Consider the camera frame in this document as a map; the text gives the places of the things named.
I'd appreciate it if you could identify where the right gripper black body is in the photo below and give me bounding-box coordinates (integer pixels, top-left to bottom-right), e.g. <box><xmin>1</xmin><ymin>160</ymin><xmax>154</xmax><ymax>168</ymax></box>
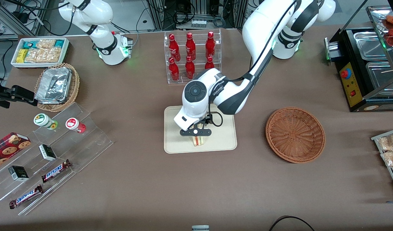
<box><xmin>0</xmin><ymin>87</ymin><xmax>12</xmax><ymax>109</ymax></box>

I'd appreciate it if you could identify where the white rectangular snack bin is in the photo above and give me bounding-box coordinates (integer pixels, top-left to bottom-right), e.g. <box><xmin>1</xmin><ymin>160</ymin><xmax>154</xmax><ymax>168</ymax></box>
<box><xmin>11</xmin><ymin>37</ymin><xmax>70</xmax><ymax>69</ymax></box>

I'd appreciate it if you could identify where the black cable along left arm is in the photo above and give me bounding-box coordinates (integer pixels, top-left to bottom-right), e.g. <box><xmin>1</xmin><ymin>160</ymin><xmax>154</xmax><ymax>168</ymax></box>
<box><xmin>208</xmin><ymin>0</ymin><xmax>297</xmax><ymax>128</ymax></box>

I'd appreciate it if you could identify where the red cookie box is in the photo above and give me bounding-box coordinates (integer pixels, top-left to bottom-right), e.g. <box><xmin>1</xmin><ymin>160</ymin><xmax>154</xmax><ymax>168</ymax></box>
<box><xmin>0</xmin><ymin>132</ymin><xmax>31</xmax><ymax>171</ymax></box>

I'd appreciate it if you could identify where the stack of foil trays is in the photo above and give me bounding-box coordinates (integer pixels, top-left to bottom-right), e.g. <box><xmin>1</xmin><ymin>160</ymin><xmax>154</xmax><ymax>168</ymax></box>
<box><xmin>35</xmin><ymin>67</ymin><xmax>72</xmax><ymax>104</ymax></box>

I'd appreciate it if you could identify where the black looped cable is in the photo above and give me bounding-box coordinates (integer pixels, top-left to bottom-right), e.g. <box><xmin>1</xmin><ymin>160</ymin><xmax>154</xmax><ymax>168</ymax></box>
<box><xmin>269</xmin><ymin>216</ymin><xmax>315</xmax><ymax>231</ymax></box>

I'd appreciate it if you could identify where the clear acrylic bottle rack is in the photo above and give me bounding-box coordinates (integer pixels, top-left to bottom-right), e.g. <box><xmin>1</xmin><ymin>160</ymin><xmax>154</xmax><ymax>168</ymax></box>
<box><xmin>164</xmin><ymin>28</ymin><xmax>222</xmax><ymax>84</ymax></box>

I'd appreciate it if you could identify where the small black box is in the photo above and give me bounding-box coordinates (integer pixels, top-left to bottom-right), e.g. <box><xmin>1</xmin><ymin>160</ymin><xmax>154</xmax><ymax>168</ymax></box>
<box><xmin>39</xmin><ymin>144</ymin><xmax>57</xmax><ymax>161</ymax></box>
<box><xmin>8</xmin><ymin>165</ymin><xmax>29</xmax><ymax>182</ymax></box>

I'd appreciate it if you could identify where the clear acrylic stepped stand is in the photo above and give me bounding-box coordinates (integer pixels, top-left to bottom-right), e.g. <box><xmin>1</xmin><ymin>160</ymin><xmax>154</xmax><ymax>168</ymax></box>
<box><xmin>0</xmin><ymin>102</ymin><xmax>114</xmax><ymax>216</ymax></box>

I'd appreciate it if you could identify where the tray of packaged snacks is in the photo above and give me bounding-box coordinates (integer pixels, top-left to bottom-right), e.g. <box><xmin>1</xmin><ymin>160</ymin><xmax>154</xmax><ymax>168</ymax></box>
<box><xmin>371</xmin><ymin>128</ymin><xmax>393</xmax><ymax>196</ymax></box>

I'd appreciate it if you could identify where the silver box with green light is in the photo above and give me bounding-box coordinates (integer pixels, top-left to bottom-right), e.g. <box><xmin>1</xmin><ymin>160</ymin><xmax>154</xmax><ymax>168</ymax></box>
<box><xmin>324</xmin><ymin>37</ymin><xmax>342</xmax><ymax>61</ymax></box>

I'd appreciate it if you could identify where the brown wicker basket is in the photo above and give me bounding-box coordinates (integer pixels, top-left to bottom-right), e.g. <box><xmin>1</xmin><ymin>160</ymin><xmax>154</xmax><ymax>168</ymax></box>
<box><xmin>265</xmin><ymin>107</ymin><xmax>326</xmax><ymax>164</ymax></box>

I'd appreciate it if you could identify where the green lidded white cup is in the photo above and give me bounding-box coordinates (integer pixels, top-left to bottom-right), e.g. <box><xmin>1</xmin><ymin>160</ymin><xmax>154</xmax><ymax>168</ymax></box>
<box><xmin>33</xmin><ymin>113</ymin><xmax>58</xmax><ymax>130</ymax></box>

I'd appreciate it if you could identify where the red lidded white cup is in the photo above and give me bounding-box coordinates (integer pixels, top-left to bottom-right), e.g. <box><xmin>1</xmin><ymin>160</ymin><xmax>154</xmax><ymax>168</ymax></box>
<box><xmin>65</xmin><ymin>118</ymin><xmax>87</xmax><ymax>134</ymax></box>

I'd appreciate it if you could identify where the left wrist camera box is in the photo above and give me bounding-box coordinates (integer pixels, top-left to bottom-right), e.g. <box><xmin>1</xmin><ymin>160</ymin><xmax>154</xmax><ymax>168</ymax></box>
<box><xmin>180</xmin><ymin>128</ymin><xmax>212</xmax><ymax>137</ymax></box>

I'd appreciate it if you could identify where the clear bag of rice snacks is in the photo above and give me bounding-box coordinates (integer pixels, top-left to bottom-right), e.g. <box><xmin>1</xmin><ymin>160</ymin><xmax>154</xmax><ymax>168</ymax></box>
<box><xmin>36</xmin><ymin>38</ymin><xmax>56</xmax><ymax>49</ymax></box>
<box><xmin>24</xmin><ymin>48</ymin><xmax>45</xmax><ymax>63</ymax></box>
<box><xmin>43</xmin><ymin>47</ymin><xmax>62</xmax><ymax>63</ymax></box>

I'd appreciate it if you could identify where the light tan wicker basket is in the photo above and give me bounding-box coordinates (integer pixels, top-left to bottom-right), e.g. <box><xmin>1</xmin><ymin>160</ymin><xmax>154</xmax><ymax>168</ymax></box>
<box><xmin>35</xmin><ymin>63</ymin><xmax>80</xmax><ymax>113</ymax></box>

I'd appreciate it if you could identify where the black hot food display case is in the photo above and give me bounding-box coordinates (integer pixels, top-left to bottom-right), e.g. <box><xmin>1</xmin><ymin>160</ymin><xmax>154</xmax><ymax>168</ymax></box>
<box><xmin>325</xmin><ymin>5</ymin><xmax>393</xmax><ymax>113</ymax></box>

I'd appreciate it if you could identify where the Snickers chocolate bar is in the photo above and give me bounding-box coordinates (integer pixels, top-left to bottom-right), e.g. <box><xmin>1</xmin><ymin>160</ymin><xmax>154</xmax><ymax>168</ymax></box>
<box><xmin>41</xmin><ymin>159</ymin><xmax>72</xmax><ymax>183</ymax></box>
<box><xmin>9</xmin><ymin>185</ymin><xmax>43</xmax><ymax>210</ymax></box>

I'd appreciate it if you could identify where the beige plastic tray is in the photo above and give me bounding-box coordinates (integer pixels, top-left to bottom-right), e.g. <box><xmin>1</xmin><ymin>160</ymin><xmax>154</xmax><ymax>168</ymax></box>
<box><xmin>164</xmin><ymin>103</ymin><xmax>238</xmax><ymax>154</ymax></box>

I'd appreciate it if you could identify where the steel food pan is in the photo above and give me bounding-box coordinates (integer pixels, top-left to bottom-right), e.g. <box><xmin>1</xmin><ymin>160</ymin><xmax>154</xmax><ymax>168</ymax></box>
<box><xmin>366</xmin><ymin>61</ymin><xmax>393</xmax><ymax>90</ymax></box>
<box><xmin>354</xmin><ymin>31</ymin><xmax>389</xmax><ymax>61</ymax></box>

